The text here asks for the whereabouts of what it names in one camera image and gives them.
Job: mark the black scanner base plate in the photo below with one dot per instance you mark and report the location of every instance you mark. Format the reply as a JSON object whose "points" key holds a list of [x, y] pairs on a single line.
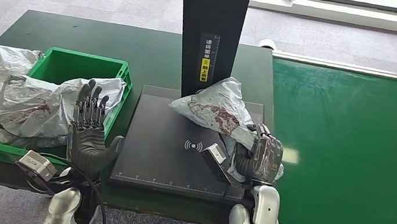
{"points": [[154, 151]]}

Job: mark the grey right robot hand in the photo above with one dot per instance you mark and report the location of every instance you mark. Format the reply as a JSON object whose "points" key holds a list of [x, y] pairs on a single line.
{"points": [[263, 159]]}

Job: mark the dark green table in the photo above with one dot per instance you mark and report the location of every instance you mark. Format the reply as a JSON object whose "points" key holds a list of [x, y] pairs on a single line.
{"points": [[115, 41]]}

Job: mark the green plastic crate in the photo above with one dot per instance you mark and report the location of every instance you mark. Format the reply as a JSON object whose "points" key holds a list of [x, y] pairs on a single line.
{"points": [[73, 62]]}

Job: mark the green conveyor belt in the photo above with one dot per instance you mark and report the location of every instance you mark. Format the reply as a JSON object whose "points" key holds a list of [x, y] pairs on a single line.
{"points": [[352, 148]]}

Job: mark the yellow and white column label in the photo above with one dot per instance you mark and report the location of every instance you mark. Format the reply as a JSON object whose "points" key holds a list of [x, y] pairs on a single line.
{"points": [[204, 69]]}

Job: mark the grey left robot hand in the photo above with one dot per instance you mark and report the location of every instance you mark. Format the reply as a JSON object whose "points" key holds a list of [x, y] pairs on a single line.
{"points": [[87, 146]]}

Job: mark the black scanner column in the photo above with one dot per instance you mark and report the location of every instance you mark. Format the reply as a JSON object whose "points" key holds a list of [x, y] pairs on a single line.
{"points": [[194, 29]]}

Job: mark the grey poly mailer parcel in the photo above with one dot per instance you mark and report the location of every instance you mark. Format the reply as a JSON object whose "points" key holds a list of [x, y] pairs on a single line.
{"points": [[23, 139], [214, 109], [29, 103]]}

